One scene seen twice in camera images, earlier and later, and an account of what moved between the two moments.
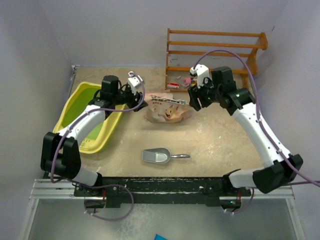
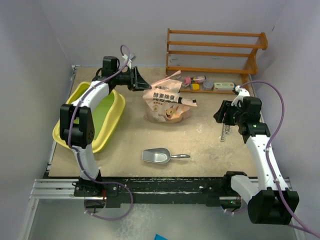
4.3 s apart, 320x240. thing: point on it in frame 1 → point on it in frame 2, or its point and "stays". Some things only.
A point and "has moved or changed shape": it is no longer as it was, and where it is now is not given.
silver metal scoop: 159,155 stays
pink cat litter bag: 163,108 has moved or changed shape
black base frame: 118,191 stays
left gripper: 134,104 → 136,81
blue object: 158,237 stays
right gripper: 195,93 → 226,107
